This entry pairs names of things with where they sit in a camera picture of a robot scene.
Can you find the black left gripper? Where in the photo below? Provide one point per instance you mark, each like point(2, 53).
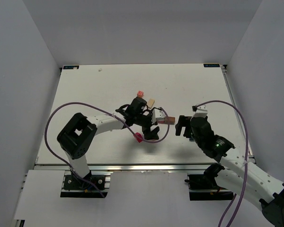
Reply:
point(148, 122)

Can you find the blue label right corner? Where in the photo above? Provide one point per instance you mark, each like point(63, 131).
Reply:
point(211, 65)

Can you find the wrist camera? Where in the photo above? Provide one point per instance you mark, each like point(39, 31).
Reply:
point(200, 111)
point(158, 115)

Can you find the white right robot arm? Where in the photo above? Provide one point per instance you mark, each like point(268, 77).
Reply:
point(233, 171)

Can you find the cream rectangular wood block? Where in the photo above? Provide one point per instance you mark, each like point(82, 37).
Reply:
point(150, 103)

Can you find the blue label left corner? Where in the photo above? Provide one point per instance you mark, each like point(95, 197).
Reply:
point(70, 67)

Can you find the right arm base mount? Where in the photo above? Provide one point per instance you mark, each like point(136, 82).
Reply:
point(204, 189)

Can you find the brown rectangular block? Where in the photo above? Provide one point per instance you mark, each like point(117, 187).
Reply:
point(170, 120)

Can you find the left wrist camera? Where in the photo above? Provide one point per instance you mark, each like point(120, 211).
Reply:
point(158, 115)

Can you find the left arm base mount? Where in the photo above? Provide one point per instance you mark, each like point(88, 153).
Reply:
point(72, 187)

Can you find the red roof-shaped block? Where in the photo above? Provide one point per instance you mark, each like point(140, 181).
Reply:
point(138, 137)

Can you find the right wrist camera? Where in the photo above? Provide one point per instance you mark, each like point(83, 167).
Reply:
point(200, 111)

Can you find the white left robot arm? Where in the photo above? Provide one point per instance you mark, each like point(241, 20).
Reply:
point(78, 134)

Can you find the orange cube with window print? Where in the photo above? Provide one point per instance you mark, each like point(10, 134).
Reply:
point(140, 94)

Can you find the blue label corner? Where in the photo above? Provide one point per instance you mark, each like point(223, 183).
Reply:
point(70, 67)
point(211, 65)

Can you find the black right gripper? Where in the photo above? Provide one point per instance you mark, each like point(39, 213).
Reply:
point(186, 127)

